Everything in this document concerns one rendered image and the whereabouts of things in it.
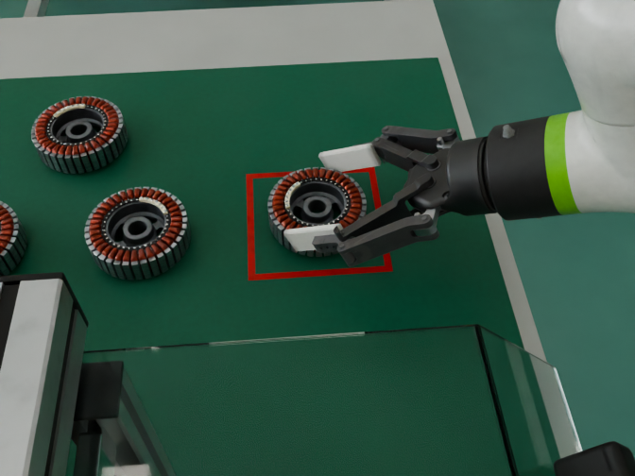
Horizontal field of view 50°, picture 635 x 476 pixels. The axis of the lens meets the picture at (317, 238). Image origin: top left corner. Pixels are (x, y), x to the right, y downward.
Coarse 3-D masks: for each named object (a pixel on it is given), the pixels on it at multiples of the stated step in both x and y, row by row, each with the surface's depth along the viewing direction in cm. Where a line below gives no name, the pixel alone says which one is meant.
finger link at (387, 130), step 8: (384, 128) 78; (392, 128) 78; (400, 128) 77; (408, 128) 76; (416, 128) 76; (448, 128) 73; (392, 136) 78; (400, 136) 77; (408, 136) 76; (416, 136) 75; (424, 136) 74; (432, 136) 73; (440, 136) 73; (448, 136) 72; (456, 136) 72; (400, 144) 78; (408, 144) 77; (416, 144) 76; (424, 144) 75; (432, 144) 74; (424, 152) 76; (432, 152) 75
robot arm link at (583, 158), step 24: (552, 120) 61; (576, 120) 59; (552, 144) 59; (576, 144) 58; (600, 144) 56; (624, 144) 54; (552, 168) 59; (576, 168) 58; (600, 168) 57; (624, 168) 55; (552, 192) 60; (576, 192) 59; (600, 192) 58; (624, 192) 57
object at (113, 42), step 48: (432, 0) 108; (0, 48) 101; (48, 48) 101; (96, 48) 101; (144, 48) 101; (192, 48) 101; (240, 48) 101; (288, 48) 101; (336, 48) 101; (384, 48) 101; (432, 48) 101; (528, 336) 71
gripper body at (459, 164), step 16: (464, 144) 66; (480, 144) 65; (448, 160) 66; (464, 160) 64; (480, 160) 64; (416, 176) 70; (432, 176) 69; (448, 176) 65; (464, 176) 64; (480, 176) 64; (432, 192) 67; (448, 192) 66; (464, 192) 65; (480, 192) 64; (416, 208) 69; (432, 208) 67; (448, 208) 67; (464, 208) 66; (480, 208) 65
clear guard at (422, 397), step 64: (128, 384) 34; (192, 384) 34; (256, 384) 34; (320, 384) 34; (384, 384) 34; (448, 384) 34; (512, 384) 35; (128, 448) 32; (192, 448) 32; (256, 448) 32; (320, 448) 32; (384, 448) 32; (448, 448) 32; (512, 448) 32; (576, 448) 37
